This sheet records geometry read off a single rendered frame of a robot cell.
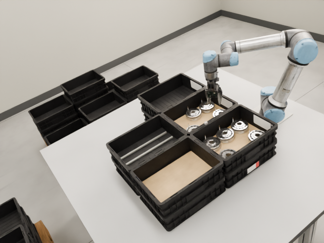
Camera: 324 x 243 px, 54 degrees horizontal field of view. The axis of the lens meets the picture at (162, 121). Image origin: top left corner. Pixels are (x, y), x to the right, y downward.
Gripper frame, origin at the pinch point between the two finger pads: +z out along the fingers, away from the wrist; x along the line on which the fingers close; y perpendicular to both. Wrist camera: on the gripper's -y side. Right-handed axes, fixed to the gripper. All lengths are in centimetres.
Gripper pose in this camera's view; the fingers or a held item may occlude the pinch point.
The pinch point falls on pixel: (214, 102)
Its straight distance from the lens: 201.0
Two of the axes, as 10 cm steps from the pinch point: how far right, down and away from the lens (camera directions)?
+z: 1.8, 7.7, 6.1
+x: 9.5, 0.3, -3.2
